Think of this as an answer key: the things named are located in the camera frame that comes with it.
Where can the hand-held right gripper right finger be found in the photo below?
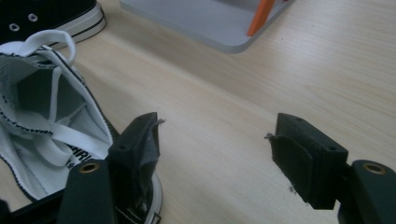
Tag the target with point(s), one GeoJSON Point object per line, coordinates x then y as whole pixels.
{"type": "Point", "coordinates": [314, 155]}

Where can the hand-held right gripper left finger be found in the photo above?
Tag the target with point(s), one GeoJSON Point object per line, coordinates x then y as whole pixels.
{"type": "Point", "coordinates": [132, 152]}

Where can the black high-top sneaker white sole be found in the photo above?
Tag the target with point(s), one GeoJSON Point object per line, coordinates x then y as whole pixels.
{"type": "Point", "coordinates": [67, 12]}

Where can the grey shoe rack orange supports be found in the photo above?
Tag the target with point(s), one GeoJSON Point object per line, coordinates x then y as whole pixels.
{"type": "Point", "coordinates": [199, 18]}

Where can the black high-top sneaker white laces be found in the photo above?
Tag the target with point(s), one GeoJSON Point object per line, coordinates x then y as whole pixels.
{"type": "Point", "coordinates": [34, 102]}

